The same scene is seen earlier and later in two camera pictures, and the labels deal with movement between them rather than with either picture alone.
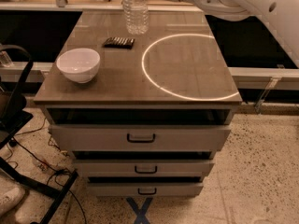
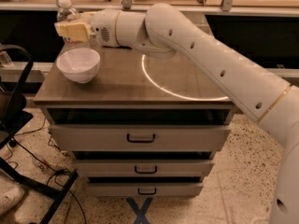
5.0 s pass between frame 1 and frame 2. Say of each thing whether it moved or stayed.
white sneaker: stayed
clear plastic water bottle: moved
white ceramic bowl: stayed
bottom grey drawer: stayed
